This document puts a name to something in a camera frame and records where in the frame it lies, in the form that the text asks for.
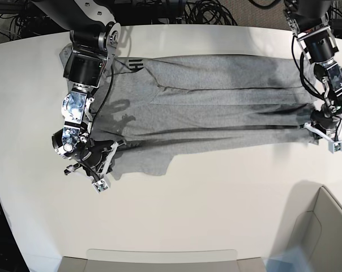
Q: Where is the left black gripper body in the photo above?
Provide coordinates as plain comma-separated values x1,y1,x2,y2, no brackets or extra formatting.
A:
310,110,342,138

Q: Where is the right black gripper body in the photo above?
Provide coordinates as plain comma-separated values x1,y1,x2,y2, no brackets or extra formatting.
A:
80,140,114,177

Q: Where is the grey T-shirt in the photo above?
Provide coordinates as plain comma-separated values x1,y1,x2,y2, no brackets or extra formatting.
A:
91,55,315,179

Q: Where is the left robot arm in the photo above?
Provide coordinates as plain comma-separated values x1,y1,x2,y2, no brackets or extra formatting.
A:
284,1,342,141

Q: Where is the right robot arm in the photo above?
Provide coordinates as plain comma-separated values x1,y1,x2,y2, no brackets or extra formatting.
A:
34,1,121,181

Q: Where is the beige bin right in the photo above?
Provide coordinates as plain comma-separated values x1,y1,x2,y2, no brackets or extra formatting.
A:
283,186,342,271

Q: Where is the beige bin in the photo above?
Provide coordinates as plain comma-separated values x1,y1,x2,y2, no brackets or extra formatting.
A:
58,249,266,271
283,186,342,271

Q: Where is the beige bin front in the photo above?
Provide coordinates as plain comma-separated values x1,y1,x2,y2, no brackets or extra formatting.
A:
58,249,266,271

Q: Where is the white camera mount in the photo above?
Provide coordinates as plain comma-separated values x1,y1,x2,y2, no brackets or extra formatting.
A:
299,114,342,154
63,140,124,194

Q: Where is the black cable bundle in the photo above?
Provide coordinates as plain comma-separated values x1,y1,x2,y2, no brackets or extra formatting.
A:
0,0,342,37

